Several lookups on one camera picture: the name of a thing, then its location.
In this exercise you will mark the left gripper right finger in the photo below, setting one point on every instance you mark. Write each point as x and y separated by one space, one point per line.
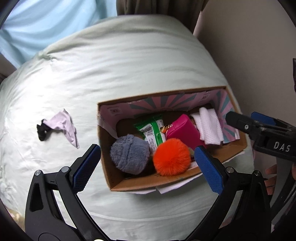
241 210

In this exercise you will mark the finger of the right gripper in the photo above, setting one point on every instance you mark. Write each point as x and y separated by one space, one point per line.
272 140
267 120

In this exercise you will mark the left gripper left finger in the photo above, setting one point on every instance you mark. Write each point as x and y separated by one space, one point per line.
53 209

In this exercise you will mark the white cloth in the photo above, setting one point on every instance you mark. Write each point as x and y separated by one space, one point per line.
208 125

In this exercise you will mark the magenta zipper pouch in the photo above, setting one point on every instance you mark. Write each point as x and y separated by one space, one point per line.
184 130

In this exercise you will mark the black small fabric item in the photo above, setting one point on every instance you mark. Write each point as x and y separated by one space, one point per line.
42 130

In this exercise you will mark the orange fluffy pom-pom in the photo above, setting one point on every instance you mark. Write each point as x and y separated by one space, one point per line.
171 158

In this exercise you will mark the lilac microfibre cleaning cloth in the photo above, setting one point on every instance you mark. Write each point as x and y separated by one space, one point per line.
62 121

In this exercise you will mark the grey fluffy plush sock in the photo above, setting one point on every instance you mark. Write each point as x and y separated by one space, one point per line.
130 154

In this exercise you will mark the person's right hand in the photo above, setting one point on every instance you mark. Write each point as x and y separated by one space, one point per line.
271 182

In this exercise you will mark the green snack packet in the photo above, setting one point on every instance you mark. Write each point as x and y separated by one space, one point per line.
151 131

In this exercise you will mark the cardboard box pink interior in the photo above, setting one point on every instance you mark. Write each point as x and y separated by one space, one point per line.
116 118

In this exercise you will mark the brown curtain right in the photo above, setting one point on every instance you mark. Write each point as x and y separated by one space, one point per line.
186 11

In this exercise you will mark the beige curtain left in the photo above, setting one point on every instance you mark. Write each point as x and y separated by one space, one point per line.
6 68

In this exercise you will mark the light blue hanging sheet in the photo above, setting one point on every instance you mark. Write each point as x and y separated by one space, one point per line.
33 25

